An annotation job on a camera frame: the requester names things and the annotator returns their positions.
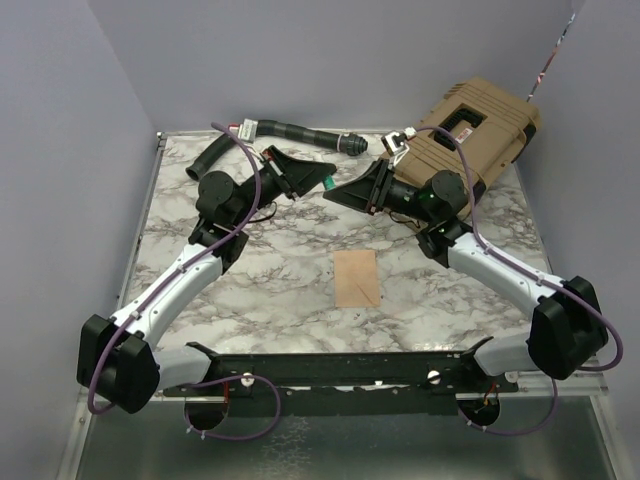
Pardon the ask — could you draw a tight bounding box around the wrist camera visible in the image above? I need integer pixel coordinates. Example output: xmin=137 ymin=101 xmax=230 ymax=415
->
xmin=381 ymin=127 xmax=417 ymax=170
xmin=228 ymin=119 xmax=259 ymax=144

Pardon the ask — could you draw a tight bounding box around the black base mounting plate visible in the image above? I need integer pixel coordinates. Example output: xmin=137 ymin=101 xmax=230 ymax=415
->
xmin=164 ymin=351 xmax=518 ymax=417

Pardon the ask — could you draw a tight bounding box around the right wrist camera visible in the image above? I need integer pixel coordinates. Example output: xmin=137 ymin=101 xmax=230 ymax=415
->
xmin=381 ymin=127 xmax=417 ymax=170

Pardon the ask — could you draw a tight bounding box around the small green glue stick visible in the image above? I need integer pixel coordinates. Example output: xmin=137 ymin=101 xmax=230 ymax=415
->
xmin=322 ymin=176 xmax=335 ymax=191

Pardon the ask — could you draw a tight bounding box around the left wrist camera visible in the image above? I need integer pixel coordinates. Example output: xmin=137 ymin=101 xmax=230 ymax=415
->
xmin=228 ymin=119 xmax=259 ymax=144

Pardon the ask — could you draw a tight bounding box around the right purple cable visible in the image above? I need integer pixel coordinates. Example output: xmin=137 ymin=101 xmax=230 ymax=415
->
xmin=399 ymin=124 xmax=626 ymax=435

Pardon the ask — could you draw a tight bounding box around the dark grey flexible hose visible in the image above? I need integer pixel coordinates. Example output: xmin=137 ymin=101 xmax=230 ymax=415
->
xmin=185 ymin=118 xmax=370 ymax=182

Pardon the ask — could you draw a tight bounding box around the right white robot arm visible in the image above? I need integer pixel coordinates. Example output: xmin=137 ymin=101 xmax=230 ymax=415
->
xmin=324 ymin=160 xmax=608 ymax=391

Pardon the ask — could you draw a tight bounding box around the tan plastic toolbox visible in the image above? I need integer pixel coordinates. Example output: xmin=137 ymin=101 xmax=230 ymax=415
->
xmin=394 ymin=76 xmax=540 ymax=201

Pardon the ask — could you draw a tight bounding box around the pink tan envelope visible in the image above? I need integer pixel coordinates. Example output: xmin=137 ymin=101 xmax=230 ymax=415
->
xmin=333 ymin=250 xmax=381 ymax=308

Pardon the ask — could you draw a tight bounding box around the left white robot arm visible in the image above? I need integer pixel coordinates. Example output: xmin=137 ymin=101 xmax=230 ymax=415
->
xmin=76 ymin=146 xmax=337 ymax=413

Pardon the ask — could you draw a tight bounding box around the striped cord in corner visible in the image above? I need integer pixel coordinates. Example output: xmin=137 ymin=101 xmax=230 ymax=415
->
xmin=525 ymin=12 xmax=577 ymax=104

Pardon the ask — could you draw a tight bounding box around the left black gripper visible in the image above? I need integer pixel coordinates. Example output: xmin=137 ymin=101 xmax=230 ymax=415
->
xmin=230 ymin=145 xmax=336 ymax=228

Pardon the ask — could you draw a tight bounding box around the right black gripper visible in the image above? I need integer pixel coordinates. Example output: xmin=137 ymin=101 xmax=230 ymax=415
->
xmin=323 ymin=157 xmax=435 ymax=225

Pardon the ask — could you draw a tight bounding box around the aluminium rail frame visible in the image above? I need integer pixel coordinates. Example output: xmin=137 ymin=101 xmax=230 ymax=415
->
xmin=55 ymin=132 xmax=621 ymax=480

